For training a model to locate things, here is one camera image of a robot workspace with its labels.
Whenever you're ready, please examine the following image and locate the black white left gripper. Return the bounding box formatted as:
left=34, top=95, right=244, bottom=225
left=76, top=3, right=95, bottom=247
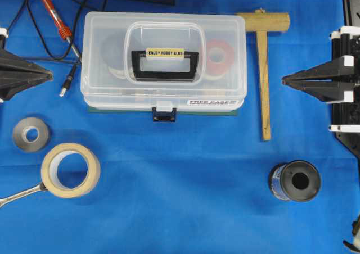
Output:
left=1, top=28, right=53, bottom=102

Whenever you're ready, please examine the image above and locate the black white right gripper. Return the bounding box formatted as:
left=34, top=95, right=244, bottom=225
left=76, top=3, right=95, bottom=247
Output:
left=282, top=26, right=359, bottom=133

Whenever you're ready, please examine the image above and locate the clear plastic tool box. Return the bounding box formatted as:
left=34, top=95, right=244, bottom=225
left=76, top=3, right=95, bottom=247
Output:
left=80, top=12, right=248, bottom=116

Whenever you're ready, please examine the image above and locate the grey tape roll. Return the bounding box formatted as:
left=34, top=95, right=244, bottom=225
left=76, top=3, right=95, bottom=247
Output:
left=13, top=117, right=50, bottom=152

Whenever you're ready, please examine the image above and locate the wooden mallet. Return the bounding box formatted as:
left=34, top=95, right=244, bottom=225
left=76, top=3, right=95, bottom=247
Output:
left=238, top=8, right=290, bottom=141

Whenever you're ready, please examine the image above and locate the beige masking tape roll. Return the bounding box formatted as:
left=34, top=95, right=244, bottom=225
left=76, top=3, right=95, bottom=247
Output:
left=41, top=143, right=101, bottom=198

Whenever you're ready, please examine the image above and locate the steel wrench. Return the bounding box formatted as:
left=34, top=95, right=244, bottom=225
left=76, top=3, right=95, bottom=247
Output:
left=0, top=182, right=48, bottom=207

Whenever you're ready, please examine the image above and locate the red tape roll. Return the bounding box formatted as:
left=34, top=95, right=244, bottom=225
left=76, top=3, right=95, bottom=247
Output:
left=205, top=39, right=235, bottom=80

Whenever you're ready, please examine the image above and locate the blue table cloth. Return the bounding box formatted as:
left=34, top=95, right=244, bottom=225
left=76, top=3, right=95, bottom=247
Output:
left=1, top=0, right=359, bottom=253

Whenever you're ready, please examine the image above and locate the black white clamp at corner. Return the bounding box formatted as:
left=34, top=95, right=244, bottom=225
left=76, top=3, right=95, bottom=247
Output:
left=343, top=216, right=360, bottom=253

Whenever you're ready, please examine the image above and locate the orange handled soldering iron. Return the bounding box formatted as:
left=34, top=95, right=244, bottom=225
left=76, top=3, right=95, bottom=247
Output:
left=41, top=0, right=73, bottom=43

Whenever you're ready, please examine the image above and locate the black wire spool yellow label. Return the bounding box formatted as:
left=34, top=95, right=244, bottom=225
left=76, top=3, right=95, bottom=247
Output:
left=101, top=34, right=125, bottom=79

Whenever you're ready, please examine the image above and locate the black wire spool blue label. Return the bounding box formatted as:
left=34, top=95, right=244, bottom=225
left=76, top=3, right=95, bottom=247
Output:
left=268, top=160, right=321, bottom=202

